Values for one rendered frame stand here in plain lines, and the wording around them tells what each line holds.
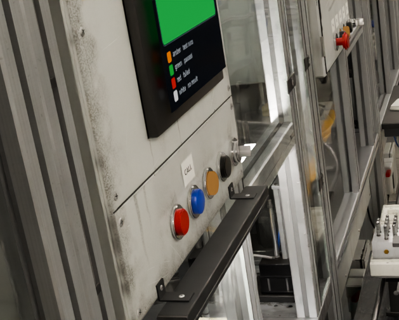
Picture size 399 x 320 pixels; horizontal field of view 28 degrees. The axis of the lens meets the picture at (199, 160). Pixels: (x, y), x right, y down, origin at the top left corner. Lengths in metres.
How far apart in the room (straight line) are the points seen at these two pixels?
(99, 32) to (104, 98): 0.06
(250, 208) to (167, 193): 0.20
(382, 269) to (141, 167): 1.22
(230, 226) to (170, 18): 0.28
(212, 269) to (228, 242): 0.07
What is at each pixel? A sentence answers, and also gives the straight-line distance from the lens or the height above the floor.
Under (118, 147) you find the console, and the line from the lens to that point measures 0.76.
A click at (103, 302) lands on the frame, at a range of 0.76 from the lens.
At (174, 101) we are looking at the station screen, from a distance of 0.84.
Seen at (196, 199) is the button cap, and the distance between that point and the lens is 0.93.
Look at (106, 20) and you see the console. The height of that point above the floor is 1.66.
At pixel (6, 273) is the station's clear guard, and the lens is 0.65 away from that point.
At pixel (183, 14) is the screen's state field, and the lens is 0.89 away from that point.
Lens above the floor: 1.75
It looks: 18 degrees down
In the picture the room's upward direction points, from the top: 9 degrees counter-clockwise
